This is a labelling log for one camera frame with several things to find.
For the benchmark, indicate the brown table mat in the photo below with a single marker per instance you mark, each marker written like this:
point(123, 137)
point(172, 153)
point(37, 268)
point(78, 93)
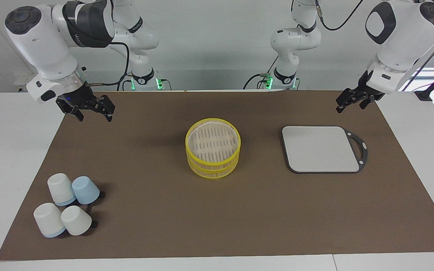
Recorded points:
point(202, 218)

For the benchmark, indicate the white plastic cup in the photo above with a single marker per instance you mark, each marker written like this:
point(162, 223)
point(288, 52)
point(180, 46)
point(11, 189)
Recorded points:
point(75, 220)
point(48, 220)
point(60, 188)

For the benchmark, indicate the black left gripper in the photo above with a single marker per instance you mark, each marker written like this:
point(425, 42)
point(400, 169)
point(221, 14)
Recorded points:
point(367, 88)

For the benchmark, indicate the grey cutting board black rim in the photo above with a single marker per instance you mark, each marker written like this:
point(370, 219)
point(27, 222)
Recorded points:
point(318, 148)

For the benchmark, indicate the yellow rimmed steamer lid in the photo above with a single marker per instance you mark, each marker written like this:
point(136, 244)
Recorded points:
point(213, 141)

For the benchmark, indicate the yellow bamboo steamer basket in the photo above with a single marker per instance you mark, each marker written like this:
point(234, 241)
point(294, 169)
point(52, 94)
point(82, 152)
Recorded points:
point(213, 173)

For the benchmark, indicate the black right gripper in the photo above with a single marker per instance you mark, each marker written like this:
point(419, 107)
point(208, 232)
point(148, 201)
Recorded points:
point(79, 99)

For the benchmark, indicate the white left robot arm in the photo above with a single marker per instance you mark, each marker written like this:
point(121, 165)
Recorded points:
point(401, 34)

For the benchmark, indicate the light blue plastic cup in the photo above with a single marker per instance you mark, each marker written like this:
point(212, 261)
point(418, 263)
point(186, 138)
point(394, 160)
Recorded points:
point(86, 190)

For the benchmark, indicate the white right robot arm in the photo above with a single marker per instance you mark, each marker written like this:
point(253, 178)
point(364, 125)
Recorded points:
point(36, 41)

